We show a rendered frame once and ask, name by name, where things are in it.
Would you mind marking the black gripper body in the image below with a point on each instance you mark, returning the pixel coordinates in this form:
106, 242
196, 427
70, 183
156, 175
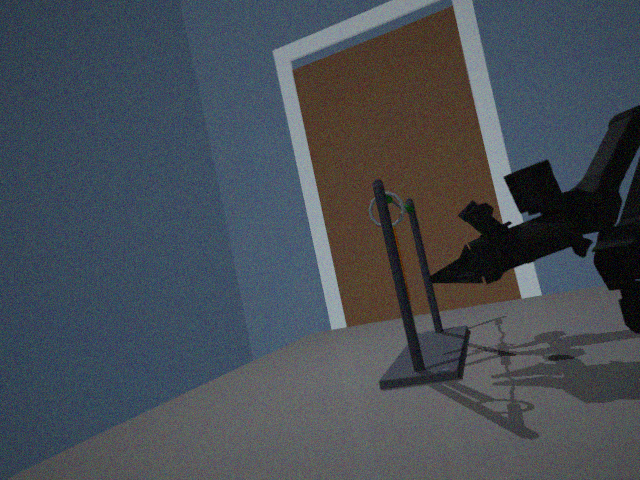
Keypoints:
510, 249

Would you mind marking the orange handle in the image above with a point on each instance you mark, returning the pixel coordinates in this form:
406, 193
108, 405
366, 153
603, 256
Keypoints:
393, 225

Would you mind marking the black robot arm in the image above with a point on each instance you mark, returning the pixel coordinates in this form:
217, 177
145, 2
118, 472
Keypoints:
591, 206

